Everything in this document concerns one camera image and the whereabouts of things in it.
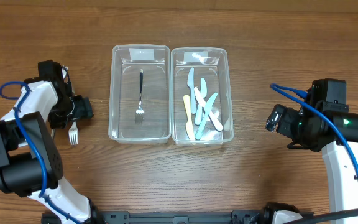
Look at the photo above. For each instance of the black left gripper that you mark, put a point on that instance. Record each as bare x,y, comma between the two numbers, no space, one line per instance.
81,109

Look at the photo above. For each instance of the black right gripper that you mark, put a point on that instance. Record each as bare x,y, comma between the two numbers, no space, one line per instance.
286,121

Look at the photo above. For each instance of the white plastic fork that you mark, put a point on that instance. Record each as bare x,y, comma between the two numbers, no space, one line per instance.
73,134

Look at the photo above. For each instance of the black handled metal fork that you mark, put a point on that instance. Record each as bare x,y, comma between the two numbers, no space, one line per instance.
139,113

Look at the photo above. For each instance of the teal plastic knife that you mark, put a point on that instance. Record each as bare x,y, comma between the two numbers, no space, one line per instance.
207,109

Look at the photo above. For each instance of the yellow plastic knife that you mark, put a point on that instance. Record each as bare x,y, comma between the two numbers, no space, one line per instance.
189,123

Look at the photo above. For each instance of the light blue plastic knife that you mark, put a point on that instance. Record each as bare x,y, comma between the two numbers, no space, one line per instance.
190,84

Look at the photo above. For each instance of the pale blue plastic fork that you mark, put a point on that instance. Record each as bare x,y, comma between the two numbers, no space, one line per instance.
65,72

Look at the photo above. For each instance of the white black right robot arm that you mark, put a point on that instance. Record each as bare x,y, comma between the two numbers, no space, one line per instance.
324,124

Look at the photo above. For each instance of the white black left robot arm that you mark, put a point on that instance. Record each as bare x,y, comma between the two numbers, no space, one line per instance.
30,163

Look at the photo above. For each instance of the left clear plastic container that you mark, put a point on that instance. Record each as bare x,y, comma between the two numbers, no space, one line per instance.
126,63

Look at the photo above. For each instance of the clear plastic container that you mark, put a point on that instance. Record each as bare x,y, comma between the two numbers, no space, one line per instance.
126,63
211,64

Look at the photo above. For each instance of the right clear plastic container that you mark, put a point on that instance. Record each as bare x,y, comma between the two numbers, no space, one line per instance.
211,64

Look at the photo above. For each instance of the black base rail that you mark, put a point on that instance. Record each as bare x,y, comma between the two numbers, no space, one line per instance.
236,216

